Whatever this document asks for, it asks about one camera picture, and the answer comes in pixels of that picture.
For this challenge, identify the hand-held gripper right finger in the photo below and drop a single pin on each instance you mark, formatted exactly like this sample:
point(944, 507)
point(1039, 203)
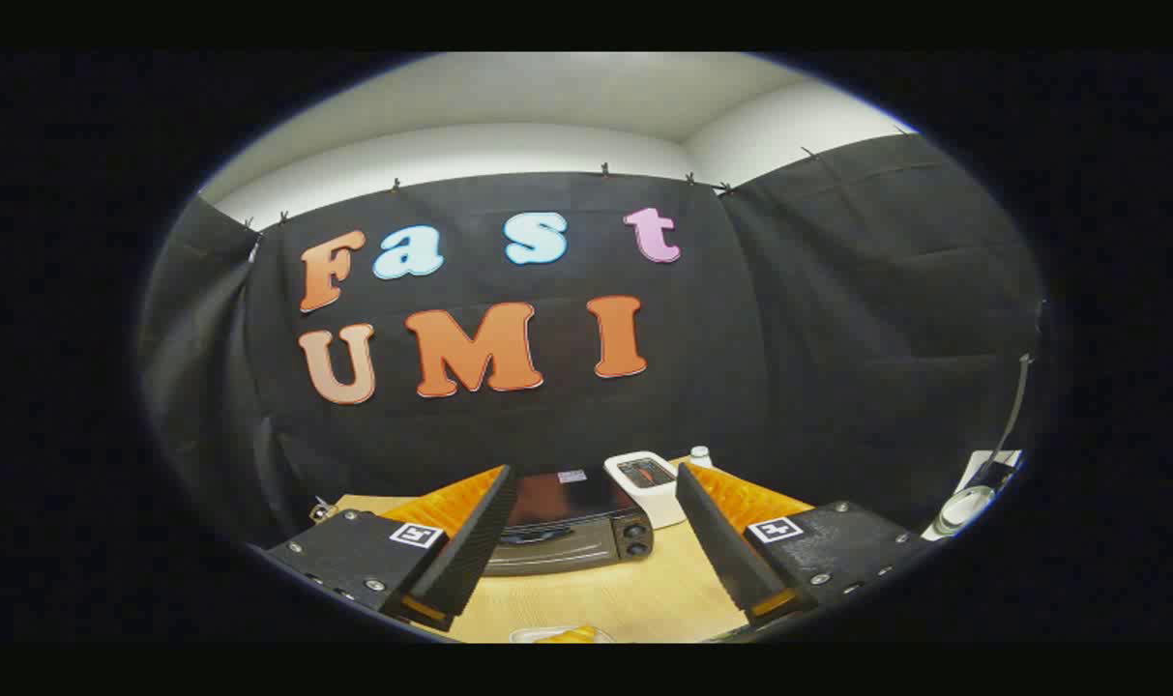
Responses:
point(721, 541)

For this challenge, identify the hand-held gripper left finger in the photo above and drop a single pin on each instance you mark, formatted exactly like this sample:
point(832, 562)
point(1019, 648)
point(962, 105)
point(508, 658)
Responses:
point(470, 541)

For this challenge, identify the black toaster oven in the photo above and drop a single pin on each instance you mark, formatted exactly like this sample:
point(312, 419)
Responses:
point(567, 503)

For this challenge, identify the yellow croissant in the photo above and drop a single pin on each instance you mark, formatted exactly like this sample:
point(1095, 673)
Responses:
point(569, 636)

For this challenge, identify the white countertop appliance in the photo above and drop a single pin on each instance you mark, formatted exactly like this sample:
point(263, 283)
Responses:
point(663, 503)

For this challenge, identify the white bottle green label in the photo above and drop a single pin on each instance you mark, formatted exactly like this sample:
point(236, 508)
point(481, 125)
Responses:
point(700, 456)

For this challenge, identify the white oval plate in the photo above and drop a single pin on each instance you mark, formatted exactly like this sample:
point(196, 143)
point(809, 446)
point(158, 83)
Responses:
point(523, 635)

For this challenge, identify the black backdrop cloth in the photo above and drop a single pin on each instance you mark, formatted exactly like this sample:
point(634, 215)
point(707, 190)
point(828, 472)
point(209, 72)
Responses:
point(818, 319)

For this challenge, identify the round silver-rimmed object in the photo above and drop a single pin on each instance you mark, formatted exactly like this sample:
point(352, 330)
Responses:
point(963, 510)

